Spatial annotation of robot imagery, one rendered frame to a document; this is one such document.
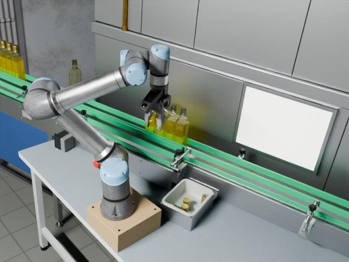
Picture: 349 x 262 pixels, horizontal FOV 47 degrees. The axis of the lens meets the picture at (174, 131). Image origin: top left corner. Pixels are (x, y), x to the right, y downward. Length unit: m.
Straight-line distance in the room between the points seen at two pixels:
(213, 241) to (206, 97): 0.71
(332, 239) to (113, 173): 0.99
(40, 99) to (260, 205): 1.09
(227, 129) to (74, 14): 2.82
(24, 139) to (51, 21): 1.90
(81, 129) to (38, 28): 2.74
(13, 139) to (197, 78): 1.39
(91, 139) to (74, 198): 0.40
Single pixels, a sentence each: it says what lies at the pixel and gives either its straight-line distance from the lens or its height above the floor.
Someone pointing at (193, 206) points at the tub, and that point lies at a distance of 1.95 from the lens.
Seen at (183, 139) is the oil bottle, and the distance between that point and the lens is 2.02.
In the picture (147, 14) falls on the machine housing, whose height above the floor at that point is 1.51.
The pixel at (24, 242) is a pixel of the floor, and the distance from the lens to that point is 2.89.
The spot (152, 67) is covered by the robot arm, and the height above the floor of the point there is 1.46.
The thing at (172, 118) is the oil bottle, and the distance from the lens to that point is 1.99.
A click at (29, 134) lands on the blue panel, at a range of 2.68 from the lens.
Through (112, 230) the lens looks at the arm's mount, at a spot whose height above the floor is 0.85.
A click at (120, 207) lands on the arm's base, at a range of 1.71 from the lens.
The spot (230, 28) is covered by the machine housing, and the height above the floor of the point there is 1.54.
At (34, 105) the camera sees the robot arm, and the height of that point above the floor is 1.35.
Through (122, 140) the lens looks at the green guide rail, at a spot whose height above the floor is 0.91.
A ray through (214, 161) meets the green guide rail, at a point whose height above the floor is 0.95.
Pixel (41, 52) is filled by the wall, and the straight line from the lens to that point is 4.42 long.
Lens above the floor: 2.05
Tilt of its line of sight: 31 degrees down
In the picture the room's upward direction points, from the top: 6 degrees clockwise
